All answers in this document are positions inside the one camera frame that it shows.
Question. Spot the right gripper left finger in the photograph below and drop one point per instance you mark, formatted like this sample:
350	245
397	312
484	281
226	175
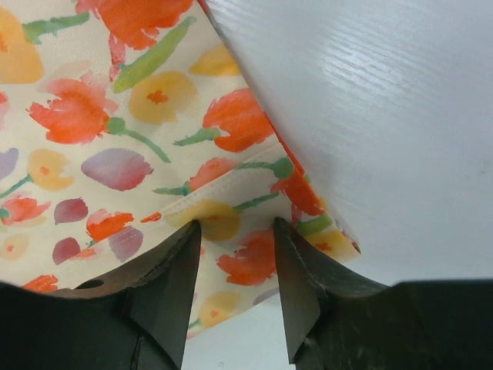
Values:
136	316

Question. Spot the floral orange skirt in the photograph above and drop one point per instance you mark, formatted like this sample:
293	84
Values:
121	121

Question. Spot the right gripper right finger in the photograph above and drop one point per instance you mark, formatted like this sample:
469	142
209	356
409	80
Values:
310	283

